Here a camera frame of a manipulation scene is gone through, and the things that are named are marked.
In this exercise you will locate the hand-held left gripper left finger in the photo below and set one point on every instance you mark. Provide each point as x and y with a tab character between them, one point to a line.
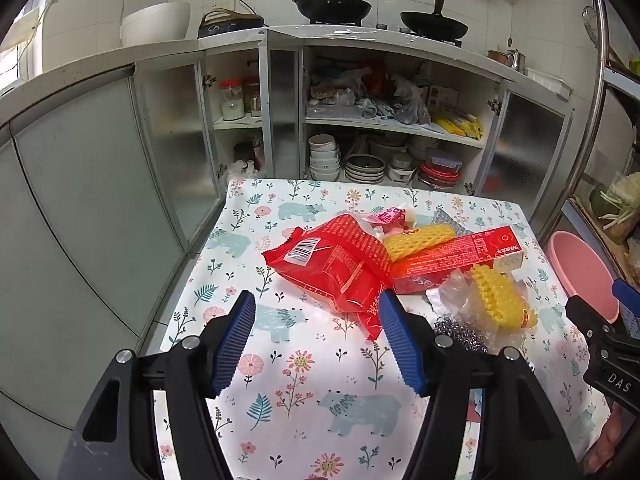
235	340

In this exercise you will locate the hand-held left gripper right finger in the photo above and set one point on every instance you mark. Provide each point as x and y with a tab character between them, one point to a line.
400	345

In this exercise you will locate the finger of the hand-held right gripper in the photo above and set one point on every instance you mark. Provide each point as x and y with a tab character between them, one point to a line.
627	294
592	320

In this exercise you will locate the pink plastic bucket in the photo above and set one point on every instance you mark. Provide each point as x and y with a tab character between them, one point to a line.
580	270

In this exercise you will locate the clear plastic bag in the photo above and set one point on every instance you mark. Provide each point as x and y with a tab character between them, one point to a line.
457	295

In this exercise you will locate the yellow foam fruit net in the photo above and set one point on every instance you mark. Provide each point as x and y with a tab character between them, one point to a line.
500	295
420	240

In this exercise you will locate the long red carton box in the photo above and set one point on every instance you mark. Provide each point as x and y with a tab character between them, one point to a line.
450	260

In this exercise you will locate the red snack bag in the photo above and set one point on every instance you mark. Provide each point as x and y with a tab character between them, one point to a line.
330	265

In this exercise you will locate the pink candy wrapper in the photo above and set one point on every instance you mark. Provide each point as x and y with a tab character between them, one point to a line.
385	217

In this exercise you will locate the grey cloth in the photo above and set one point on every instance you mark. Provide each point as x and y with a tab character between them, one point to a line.
450	220

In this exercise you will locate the green onions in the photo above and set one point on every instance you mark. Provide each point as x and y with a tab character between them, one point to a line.
617	210

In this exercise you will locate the floral bear tablecloth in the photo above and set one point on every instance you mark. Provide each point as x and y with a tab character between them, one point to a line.
300	410

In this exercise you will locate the small white ceramic pot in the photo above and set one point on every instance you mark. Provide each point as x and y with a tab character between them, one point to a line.
402	167

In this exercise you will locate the stack of red lid containers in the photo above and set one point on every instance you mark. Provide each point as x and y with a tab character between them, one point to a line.
440	170

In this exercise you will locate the stack of dark plates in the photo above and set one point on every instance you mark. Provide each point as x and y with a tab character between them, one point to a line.
365	167

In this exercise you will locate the stack of white bowls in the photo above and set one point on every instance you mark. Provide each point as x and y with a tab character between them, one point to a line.
324	157

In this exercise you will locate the metal pole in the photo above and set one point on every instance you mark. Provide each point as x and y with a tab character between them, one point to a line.
602	85

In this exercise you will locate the metal storage rack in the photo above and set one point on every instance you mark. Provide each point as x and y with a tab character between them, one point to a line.
622	80

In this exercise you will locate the white kitchen cabinet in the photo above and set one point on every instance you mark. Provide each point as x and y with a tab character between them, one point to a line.
75	185

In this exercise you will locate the yellow packets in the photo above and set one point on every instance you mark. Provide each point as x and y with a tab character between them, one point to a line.
460	125

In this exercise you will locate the red lid glass jar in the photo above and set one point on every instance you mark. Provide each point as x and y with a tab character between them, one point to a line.
232	102

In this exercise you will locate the brown glass jar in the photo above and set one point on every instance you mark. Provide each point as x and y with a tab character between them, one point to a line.
253	100

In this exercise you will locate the white carton box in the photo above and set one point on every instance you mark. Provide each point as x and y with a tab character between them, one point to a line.
442	97

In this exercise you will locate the pile of plastic bags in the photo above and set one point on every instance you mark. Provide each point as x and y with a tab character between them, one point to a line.
370	92

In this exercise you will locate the metal kettle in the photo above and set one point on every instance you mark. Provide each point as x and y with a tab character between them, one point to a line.
516	60

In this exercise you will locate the dark induction cooker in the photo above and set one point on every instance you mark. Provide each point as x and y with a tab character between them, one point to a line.
230	24

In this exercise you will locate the large white basin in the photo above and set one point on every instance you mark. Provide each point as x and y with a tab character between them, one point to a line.
155	22

